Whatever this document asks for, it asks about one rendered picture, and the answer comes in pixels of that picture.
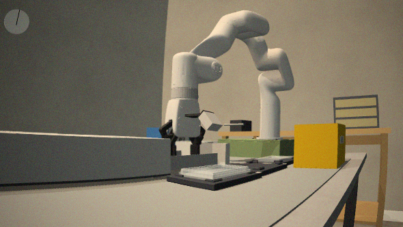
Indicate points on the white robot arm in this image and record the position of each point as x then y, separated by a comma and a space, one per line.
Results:
245, 25

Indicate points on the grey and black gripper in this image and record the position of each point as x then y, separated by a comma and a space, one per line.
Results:
183, 126

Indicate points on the blue open-top bin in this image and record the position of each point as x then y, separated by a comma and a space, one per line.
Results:
154, 133

